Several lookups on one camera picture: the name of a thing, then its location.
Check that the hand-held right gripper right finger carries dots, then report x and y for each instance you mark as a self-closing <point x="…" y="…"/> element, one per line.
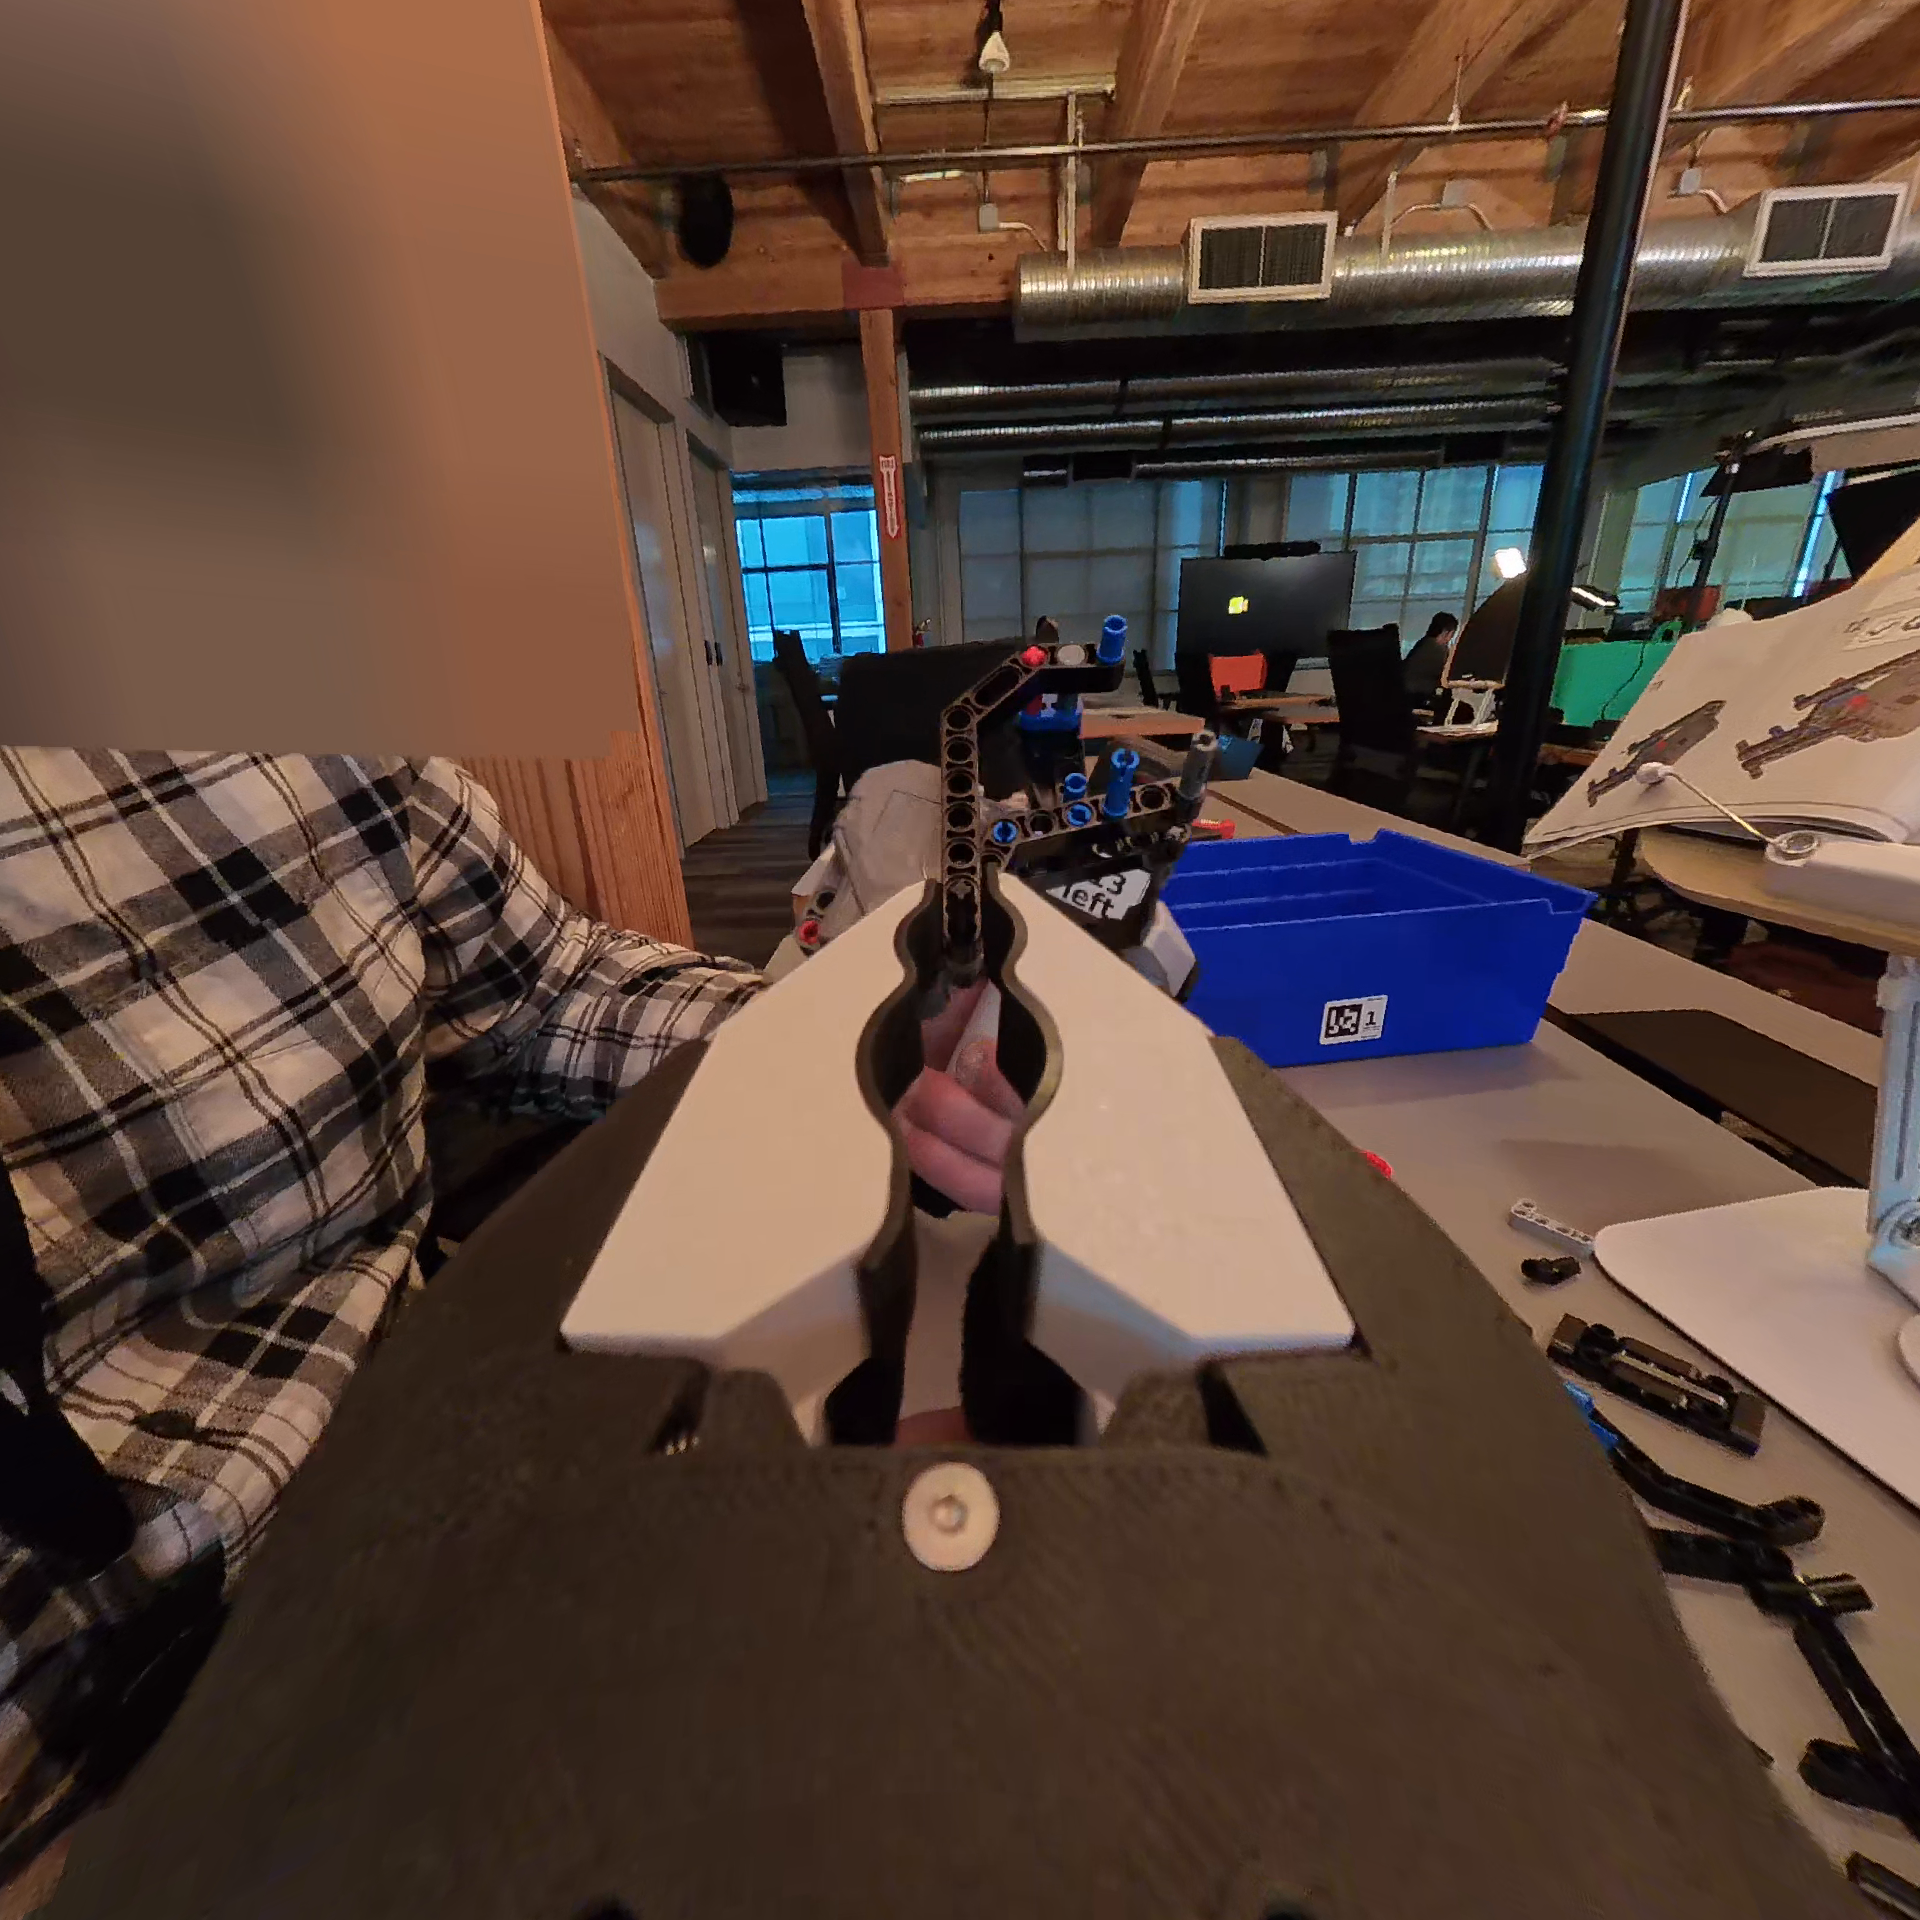
<point x="1184" y="1184"/>

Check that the person's left hand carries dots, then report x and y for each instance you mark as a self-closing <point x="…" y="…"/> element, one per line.
<point x="960" y="1126"/>

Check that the instruction booklet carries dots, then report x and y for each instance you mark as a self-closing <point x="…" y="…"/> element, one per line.
<point x="1769" y="705"/>

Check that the blue plastic bin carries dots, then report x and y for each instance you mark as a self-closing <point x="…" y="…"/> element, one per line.
<point x="1395" y="945"/>

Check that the black curved toy beam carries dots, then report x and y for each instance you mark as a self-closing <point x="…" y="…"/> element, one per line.
<point x="1709" y="1501"/>

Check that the white base sheet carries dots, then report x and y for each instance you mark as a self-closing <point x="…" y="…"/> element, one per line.
<point x="1740" y="1289"/>

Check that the green screen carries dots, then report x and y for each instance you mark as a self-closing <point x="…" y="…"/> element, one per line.
<point x="1627" y="678"/>

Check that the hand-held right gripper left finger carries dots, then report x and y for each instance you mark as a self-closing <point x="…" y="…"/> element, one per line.
<point x="749" y="1184"/>

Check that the person's plaid shirt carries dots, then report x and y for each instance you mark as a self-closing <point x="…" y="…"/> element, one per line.
<point x="225" y="1050"/>

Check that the small black toy pin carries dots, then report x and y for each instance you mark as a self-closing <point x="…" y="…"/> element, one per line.
<point x="1549" y="1271"/>

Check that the black toy frame part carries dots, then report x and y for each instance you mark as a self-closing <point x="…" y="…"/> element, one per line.
<point x="1651" y="1382"/>

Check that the black round speaker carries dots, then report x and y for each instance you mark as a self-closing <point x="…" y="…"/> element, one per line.
<point x="705" y="221"/>

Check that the booklet stand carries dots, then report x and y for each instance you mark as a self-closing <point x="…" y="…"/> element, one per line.
<point x="1800" y="885"/>

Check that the small blue toy piece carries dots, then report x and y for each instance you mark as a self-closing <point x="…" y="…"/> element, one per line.
<point x="1593" y="1417"/>

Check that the black office chair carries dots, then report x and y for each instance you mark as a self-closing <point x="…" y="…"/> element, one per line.
<point x="1367" y="705"/>
<point x="900" y="705"/>

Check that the silver air duct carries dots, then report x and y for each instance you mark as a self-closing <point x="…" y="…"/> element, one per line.
<point x="1469" y="270"/>

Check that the white air vent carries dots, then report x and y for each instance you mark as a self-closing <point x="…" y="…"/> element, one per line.
<point x="1261" y="256"/>
<point x="1827" y="229"/>

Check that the person's left forearm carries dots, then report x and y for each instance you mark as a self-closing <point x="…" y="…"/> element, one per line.
<point x="629" y="1004"/>

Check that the long black toy beam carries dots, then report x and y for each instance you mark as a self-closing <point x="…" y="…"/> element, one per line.
<point x="1852" y="1680"/>

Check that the black toy brick frame assembly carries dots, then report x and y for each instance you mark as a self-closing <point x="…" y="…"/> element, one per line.
<point x="960" y="780"/>

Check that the black box speaker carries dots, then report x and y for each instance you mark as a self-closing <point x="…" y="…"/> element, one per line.
<point x="745" y="378"/>

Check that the light grey toy beam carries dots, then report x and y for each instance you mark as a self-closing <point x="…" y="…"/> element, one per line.
<point x="1552" y="1226"/>

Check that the orange chair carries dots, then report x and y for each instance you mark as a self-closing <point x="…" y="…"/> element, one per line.
<point x="1237" y="676"/>

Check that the black pole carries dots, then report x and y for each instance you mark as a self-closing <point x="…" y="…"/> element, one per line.
<point x="1589" y="375"/>

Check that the black wall screen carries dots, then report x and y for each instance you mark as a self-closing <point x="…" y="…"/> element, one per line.
<point x="1265" y="604"/>

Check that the wooden post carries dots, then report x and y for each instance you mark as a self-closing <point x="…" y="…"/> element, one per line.
<point x="888" y="480"/>

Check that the grey desk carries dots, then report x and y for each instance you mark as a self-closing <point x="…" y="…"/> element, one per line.
<point x="1441" y="1142"/>

